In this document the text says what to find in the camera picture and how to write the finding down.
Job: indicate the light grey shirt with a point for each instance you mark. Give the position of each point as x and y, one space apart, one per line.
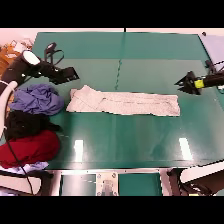
126 102

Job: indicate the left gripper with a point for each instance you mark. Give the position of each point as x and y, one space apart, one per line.
65 75

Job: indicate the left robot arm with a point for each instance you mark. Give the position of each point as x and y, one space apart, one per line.
20 68

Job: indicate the blue-violet garment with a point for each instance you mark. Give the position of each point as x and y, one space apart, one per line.
38 99

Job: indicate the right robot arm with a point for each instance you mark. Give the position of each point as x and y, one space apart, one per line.
203 178

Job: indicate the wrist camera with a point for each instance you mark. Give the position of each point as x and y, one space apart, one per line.
210 66
50 50

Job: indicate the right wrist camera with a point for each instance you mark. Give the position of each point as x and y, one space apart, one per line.
210 66

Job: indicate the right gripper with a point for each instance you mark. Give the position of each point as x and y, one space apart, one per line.
191 83

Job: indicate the pale lilac garment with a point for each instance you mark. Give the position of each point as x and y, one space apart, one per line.
31 167

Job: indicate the black garment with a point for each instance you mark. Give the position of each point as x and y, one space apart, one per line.
23 124

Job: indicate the red garment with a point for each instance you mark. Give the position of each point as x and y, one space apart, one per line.
30 148

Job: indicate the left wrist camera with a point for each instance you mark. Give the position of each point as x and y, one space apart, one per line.
50 50

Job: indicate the silver frame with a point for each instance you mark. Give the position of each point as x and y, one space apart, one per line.
106 182

